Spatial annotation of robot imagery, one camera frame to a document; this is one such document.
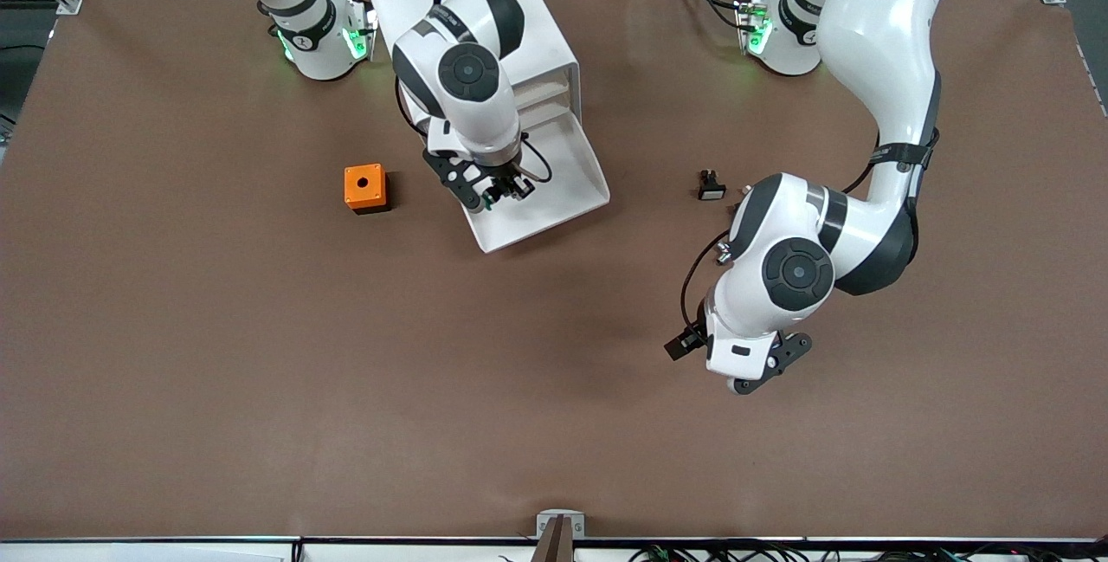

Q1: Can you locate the orange button box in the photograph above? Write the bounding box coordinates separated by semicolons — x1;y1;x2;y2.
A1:
344;164;391;216

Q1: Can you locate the grey metal bracket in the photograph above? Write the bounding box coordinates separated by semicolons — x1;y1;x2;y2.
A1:
536;509;586;539

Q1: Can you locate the brown post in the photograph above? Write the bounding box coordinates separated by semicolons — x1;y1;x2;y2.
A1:
531;515;575;562

